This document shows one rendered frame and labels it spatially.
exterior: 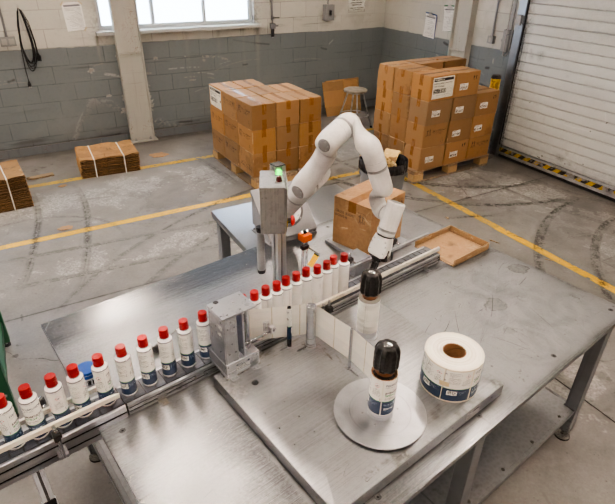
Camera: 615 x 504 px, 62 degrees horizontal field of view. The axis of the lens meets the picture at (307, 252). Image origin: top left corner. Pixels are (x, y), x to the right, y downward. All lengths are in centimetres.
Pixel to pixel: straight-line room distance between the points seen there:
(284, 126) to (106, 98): 262
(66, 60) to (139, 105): 96
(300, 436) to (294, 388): 21
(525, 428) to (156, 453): 178
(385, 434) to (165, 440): 71
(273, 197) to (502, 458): 160
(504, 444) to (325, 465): 126
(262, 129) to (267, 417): 392
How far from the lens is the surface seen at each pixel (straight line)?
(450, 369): 179
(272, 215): 189
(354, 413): 177
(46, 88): 703
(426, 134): 568
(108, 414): 188
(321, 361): 196
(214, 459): 175
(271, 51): 776
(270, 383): 188
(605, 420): 339
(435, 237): 295
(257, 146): 535
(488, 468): 261
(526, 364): 221
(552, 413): 296
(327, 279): 216
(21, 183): 564
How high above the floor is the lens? 220
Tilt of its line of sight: 30 degrees down
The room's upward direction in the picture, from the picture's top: 1 degrees clockwise
